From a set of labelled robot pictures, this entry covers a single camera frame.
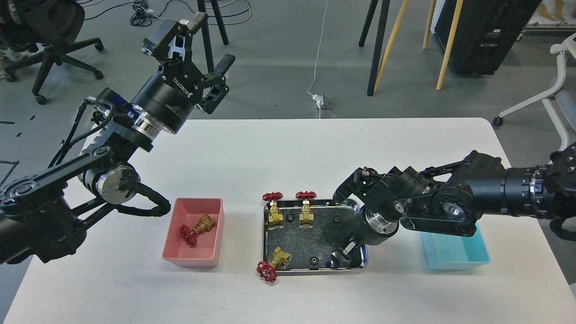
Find pink plastic box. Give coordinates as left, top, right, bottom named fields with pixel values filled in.
left=162, top=198, right=224, bottom=267

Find black gear bottom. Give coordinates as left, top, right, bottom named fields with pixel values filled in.
left=309, top=256, right=319, bottom=267

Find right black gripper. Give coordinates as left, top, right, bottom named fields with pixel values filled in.
left=330, top=208, right=399, bottom=269

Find white chair frame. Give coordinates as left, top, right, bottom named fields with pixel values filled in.
left=492, top=34, right=576, bottom=150

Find wooden leg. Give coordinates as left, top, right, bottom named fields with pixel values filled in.
left=373, top=0, right=409, bottom=92
left=423, top=0, right=463, bottom=90

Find white cable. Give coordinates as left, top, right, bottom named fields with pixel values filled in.
left=308, top=0, right=330, bottom=119

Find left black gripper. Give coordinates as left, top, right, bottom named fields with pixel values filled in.
left=131, top=12, right=236, bottom=134

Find white power adapter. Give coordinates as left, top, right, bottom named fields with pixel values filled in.
left=311, top=94, right=325, bottom=109

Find brass valve red wheel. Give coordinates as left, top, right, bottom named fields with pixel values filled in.
left=179, top=214, right=217, bottom=247

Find brass valve top middle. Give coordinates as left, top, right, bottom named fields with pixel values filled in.
left=295, top=191, right=317, bottom=228

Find brass valve bottom left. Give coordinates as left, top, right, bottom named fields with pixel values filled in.
left=256, top=247, right=291, bottom=283

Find black office chair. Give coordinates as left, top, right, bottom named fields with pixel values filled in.
left=1, top=0, right=104, bottom=104

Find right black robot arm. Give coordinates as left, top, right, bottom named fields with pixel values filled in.
left=330, top=145, right=576, bottom=265

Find wooden leg left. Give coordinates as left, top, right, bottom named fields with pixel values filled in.
left=373, top=0, right=409, bottom=92

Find brass valve top left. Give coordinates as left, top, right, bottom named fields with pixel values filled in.
left=262, top=192, right=284, bottom=229

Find blue plastic box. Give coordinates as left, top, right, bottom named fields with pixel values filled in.
left=420, top=225, right=491, bottom=270

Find black cabinet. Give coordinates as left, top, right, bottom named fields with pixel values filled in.
left=433, top=0, right=541, bottom=75

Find black floor cables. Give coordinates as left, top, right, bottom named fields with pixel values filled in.
left=76, top=0, right=252, bottom=27

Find metal tray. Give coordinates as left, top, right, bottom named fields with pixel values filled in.
left=261, top=199, right=369, bottom=275

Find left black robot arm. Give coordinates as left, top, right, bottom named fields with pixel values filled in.
left=0, top=12, right=236, bottom=264

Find wooden leg right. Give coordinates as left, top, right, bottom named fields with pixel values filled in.
left=423, top=0, right=463, bottom=90

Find black stand leg right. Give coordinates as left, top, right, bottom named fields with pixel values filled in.
left=358, top=0, right=391, bottom=97

